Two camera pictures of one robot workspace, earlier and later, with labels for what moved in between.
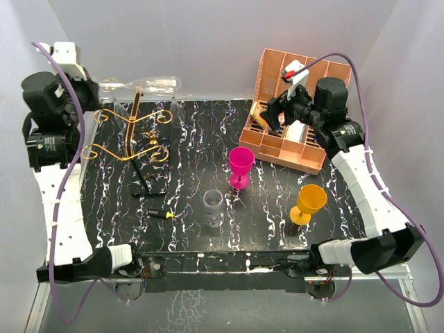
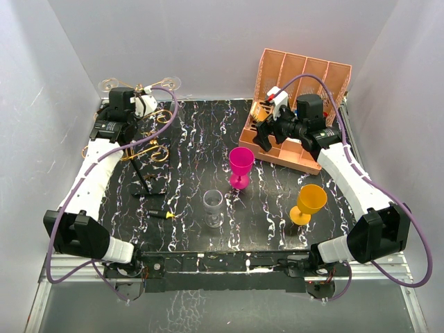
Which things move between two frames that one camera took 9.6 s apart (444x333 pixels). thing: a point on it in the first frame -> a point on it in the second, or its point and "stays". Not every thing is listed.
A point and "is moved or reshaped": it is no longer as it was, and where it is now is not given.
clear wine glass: [213, 202] stays
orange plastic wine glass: [311, 199] stays
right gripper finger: [274, 107] -> [263, 130]
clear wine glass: [120, 115] is moved or reshaped
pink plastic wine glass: [241, 160] stays
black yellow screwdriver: [161, 214] stays
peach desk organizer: [290, 146] stays
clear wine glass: [177, 112] -> [171, 83]
